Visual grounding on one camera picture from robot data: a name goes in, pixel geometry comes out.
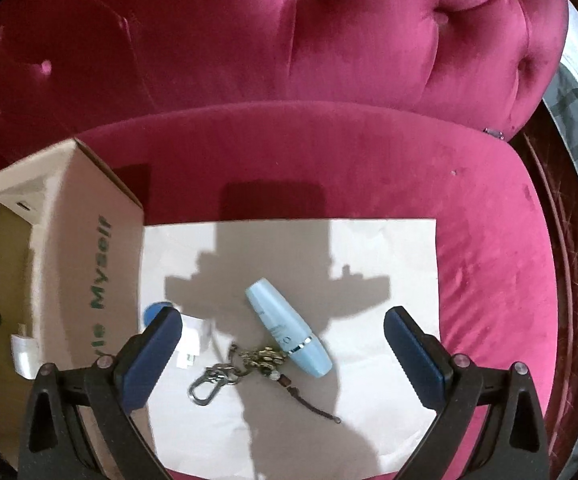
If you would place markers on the small blue round object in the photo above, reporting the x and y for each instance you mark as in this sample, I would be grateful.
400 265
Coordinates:
153 310

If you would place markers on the cardboard box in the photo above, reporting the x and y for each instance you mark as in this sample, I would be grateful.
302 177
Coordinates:
69 240

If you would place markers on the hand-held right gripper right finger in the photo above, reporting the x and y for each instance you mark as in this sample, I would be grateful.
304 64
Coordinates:
416 355

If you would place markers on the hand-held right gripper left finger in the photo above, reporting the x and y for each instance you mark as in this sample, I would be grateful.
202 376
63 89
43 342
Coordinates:
151 355

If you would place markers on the light blue cosmetic tube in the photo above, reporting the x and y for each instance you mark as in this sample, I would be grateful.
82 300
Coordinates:
279 320

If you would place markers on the beige paper sheet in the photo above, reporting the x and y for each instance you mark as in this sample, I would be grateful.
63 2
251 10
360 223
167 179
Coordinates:
369 260

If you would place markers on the white charger plug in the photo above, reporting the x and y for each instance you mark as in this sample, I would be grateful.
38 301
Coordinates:
191 342

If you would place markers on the red tufted velvet armchair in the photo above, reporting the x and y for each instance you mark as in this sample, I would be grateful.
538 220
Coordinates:
319 150

